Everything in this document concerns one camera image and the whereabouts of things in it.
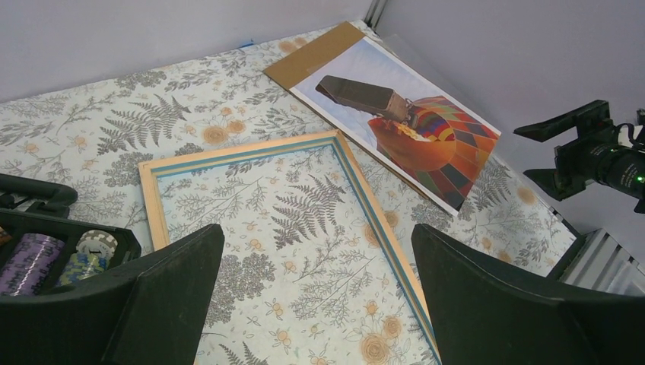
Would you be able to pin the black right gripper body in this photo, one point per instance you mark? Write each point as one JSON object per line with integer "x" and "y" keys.
{"x": 614, "y": 159}

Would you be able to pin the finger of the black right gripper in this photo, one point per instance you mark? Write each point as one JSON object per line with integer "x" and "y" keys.
{"x": 552, "y": 184}
{"x": 587, "y": 119}

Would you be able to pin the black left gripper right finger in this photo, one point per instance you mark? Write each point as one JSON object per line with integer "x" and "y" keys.
{"x": 486, "y": 311}

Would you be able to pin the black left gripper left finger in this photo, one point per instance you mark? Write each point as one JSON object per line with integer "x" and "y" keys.
{"x": 150, "y": 310}

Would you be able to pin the wooden picture frame blue edge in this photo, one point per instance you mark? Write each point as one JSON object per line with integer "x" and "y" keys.
{"x": 353, "y": 166}

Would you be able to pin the hot air balloon photo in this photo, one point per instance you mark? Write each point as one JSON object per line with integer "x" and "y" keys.
{"x": 434, "y": 142}

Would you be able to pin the blue green poker chip stack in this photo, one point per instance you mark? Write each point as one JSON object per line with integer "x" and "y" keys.
{"x": 81, "y": 266}

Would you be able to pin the white poker chip stack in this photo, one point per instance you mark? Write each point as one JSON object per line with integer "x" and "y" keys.
{"x": 97, "y": 242}

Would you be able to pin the black poker chip case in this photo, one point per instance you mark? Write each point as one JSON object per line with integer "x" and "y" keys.
{"x": 35, "y": 206}

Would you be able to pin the brown cardboard backing board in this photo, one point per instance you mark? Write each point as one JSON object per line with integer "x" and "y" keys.
{"x": 299, "y": 65}

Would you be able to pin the aluminium corner post right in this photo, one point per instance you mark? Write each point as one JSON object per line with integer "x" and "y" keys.
{"x": 375, "y": 12}

